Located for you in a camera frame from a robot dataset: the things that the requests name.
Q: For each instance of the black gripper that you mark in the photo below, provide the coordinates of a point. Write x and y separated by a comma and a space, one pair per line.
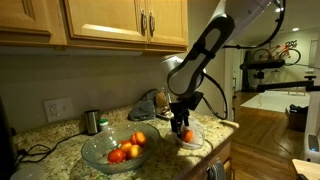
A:
186, 103

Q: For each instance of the bright orange peach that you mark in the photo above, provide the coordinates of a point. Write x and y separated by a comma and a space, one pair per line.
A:
187, 136

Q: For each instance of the clear plastic bag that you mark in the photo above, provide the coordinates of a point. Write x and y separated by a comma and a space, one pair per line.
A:
199, 133

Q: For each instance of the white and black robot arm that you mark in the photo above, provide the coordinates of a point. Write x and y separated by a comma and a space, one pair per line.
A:
196, 60

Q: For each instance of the orange red peach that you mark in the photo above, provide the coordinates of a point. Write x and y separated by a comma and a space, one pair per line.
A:
138, 138
125, 145

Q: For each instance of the yellow orange peach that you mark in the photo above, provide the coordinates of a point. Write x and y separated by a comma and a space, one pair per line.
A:
135, 151

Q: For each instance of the deep red peach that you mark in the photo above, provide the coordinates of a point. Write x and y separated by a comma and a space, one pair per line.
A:
116, 155

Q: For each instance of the large glass bowl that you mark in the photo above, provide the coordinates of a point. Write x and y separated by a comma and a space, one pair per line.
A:
100, 150

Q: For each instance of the small dark tray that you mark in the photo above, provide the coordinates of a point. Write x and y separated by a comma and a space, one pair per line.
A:
164, 116

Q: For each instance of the clear bag of bread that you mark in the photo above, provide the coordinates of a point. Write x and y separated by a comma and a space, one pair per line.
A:
161, 100

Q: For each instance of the crumpled grey cloth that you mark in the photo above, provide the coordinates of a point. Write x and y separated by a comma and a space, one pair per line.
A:
143, 108

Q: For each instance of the wooden drawer front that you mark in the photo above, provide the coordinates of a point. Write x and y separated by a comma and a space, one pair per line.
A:
224, 153

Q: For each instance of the grey striped hanging towel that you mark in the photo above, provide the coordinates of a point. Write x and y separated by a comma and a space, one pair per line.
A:
216, 171

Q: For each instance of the white bottle green cap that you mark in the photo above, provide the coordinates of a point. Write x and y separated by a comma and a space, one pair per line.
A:
104, 126

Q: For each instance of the stainless steel cup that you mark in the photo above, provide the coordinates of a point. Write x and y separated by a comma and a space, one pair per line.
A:
91, 121

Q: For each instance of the white floor rug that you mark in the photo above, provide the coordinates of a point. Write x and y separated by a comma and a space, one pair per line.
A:
276, 101

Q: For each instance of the dark box on floor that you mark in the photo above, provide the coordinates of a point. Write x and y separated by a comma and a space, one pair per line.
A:
296, 116

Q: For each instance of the red bicycle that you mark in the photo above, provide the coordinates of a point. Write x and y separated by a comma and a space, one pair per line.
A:
278, 49

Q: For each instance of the white appliance with blue light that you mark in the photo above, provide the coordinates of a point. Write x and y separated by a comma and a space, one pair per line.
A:
311, 148

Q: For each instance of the light wooden board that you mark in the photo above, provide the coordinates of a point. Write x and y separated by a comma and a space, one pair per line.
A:
308, 170

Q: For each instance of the round ceiling light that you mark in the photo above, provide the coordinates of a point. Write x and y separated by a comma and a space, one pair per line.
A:
277, 10
295, 29

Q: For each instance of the round glass lid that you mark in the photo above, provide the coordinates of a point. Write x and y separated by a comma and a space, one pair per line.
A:
26, 173

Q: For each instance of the black kitchen appliance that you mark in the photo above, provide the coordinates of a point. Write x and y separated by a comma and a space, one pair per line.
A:
5, 140

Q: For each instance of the black stereo camera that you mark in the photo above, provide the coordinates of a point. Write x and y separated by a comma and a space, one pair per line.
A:
263, 64

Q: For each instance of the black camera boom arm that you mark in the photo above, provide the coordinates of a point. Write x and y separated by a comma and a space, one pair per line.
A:
283, 86

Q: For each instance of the white wall outlet plate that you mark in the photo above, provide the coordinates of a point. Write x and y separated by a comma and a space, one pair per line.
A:
58, 109

